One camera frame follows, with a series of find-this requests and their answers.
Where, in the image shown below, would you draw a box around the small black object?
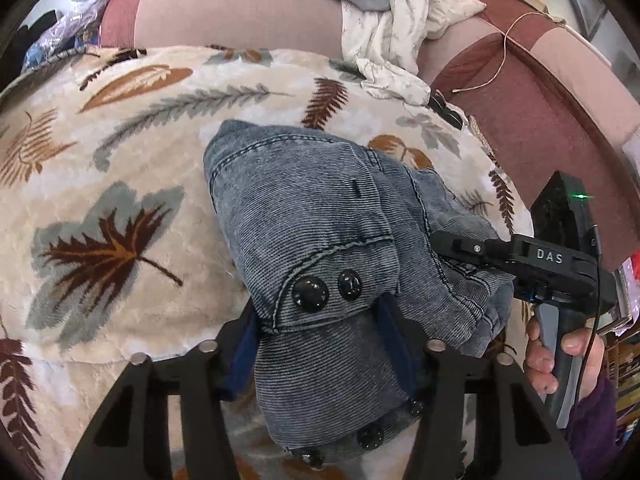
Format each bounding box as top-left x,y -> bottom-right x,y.
427,92 -> 466,128

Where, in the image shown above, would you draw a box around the blue denim pants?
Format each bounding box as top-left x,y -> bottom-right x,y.
202,119 -> 516,466

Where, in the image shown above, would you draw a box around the person's right hand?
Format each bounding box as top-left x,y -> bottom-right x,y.
525,317 -> 608,401

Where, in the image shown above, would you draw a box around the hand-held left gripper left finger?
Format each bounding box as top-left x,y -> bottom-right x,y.
62,305 -> 261,480

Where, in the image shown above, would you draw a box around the purple blue plastic bag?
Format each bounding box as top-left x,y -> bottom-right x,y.
22,12 -> 108,76

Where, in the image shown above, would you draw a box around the person's right forearm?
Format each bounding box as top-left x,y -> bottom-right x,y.
565,375 -> 626,480

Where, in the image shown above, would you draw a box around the beige cord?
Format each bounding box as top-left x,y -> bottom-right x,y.
450,10 -> 566,93

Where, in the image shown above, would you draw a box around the leaf print beige blanket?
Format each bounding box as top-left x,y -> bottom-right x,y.
0,45 -> 536,480

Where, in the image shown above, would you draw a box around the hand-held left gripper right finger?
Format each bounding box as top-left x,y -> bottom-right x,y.
375,297 -> 581,480

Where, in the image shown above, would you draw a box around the white floral cloth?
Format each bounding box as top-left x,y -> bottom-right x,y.
340,0 -> 488,106

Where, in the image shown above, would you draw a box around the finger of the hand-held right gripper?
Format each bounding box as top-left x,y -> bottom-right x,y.
430,230 -> 513,273

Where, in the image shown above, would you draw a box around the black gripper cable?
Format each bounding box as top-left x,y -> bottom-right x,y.
572,225 -> 603,411

